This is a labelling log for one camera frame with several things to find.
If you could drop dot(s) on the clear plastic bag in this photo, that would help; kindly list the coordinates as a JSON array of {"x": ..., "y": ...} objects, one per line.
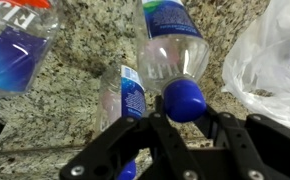
[{"x": 268, "y": 66}]

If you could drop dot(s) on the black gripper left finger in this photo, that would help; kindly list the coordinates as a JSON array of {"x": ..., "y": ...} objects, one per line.
[{"x": 98, "y": 153}]

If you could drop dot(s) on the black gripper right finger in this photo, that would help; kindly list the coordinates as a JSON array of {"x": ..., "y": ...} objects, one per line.
[{"x": 268, "y": 140}]

